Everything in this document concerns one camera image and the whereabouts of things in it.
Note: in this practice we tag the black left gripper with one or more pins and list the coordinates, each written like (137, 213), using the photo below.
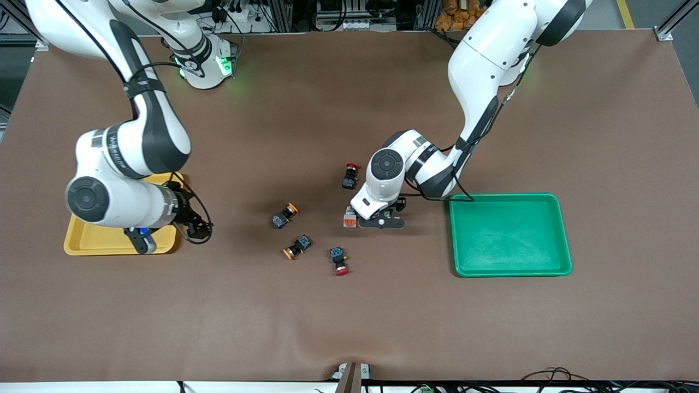
(400, 204)

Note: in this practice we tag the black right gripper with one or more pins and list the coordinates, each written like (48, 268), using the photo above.
(187, 212)

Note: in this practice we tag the grey switch with orange label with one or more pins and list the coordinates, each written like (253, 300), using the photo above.
(350, 218)

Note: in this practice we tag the yellow push button switch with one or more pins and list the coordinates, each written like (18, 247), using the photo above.
(297, 246)
(285, 215)

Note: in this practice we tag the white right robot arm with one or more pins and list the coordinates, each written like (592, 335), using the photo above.
(155, 136)

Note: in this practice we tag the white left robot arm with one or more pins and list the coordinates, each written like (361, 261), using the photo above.
(491, 49)

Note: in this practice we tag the yellow plastic tray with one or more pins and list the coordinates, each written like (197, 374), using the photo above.
(93, 240)

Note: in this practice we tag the green plastic tray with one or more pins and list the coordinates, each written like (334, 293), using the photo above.
(508, 234)

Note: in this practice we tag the brown table mat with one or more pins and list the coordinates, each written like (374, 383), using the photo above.
(349, 316)

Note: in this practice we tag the white socket strip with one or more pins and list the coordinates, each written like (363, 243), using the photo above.
(349, 24)
(240, 13)

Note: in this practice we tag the orange packet pile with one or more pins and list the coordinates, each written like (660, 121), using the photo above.
(453, 13)

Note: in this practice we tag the red push button switch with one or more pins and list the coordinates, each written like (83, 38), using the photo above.
(339, 261)
(350, 176)

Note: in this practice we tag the table edge clamp bracket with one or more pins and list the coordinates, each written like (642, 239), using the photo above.
(352, 374)

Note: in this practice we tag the aluminium frame post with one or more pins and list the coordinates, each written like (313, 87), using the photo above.
(669, 24)

